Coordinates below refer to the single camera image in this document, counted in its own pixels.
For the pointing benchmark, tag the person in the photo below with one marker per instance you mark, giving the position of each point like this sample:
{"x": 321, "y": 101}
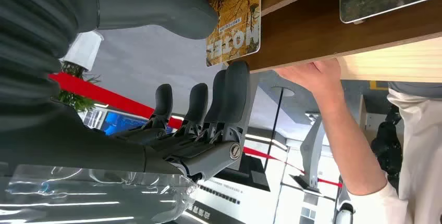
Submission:
{"x": 421, "y": 153}

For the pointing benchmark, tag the blue display screen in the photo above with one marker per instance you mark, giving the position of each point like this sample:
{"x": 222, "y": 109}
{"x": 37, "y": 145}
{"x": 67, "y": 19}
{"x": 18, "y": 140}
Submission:
{"x": 121, "y": 123}

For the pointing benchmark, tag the grey metal stand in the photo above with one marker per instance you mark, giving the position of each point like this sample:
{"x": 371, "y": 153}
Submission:
{"x": 310, "y": 153}

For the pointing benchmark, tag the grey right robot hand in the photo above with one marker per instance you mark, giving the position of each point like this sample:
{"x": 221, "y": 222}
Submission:
{"x": 103, "y": 146}

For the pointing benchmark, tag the black stanchion pole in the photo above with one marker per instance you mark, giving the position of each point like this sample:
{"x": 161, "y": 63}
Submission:
{"x": 274, "y": 129}

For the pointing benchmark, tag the yellow hotel key card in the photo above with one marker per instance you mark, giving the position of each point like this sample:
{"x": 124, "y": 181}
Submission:
{"x": 238, "y": 19}

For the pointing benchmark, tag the brown wooden desk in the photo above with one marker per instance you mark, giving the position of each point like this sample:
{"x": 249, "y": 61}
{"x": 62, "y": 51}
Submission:
{"x": 310, "y": 32}

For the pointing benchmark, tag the black bag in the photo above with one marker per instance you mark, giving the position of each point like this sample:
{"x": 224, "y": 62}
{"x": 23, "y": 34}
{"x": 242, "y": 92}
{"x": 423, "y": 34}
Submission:
{"x": 386, "y": 146}

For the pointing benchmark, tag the white plant pot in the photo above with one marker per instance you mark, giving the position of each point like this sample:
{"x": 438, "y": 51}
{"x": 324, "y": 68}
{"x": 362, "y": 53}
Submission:
{"x": 83, "y": 50}

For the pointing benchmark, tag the clear plastic cover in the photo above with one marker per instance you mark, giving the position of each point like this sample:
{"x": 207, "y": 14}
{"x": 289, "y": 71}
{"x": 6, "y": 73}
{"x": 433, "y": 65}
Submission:
{"x": 86, "y": 198}

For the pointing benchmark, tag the green plant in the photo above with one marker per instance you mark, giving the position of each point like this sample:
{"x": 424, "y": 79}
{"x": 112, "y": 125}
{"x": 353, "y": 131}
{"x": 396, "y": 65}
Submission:
{"x": 74, "y": 98}

